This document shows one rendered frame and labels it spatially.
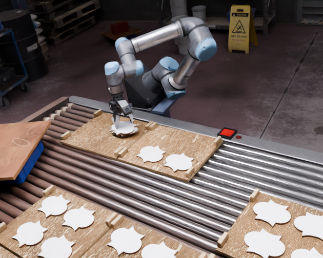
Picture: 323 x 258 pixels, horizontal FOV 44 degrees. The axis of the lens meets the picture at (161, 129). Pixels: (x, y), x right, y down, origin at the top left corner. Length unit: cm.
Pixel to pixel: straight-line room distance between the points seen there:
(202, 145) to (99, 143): 56
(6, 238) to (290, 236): 110
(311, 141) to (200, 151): 189
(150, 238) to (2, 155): 92
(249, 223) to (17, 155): 115
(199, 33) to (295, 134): 194
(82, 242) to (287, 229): 77
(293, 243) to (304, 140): 227
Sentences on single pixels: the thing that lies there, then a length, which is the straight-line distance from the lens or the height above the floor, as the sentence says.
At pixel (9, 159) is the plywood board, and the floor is 104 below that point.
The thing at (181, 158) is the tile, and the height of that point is 94.
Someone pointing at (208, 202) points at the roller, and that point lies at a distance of 169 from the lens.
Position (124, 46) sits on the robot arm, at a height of 138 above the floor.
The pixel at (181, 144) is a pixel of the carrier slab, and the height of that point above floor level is 94.
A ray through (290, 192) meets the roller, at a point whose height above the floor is 92.
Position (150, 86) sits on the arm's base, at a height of 100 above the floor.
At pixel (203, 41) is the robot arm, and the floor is 137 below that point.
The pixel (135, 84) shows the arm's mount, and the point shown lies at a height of 103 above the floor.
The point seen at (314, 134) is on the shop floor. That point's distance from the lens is 379.
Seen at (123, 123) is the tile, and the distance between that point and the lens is 220.
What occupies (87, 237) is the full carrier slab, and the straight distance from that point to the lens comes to 163.
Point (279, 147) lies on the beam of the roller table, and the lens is 200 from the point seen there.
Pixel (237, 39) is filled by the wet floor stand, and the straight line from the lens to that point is 555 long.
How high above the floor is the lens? 205
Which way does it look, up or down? 31 degrees down
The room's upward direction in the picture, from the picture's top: 9 degrees counter-clockwise
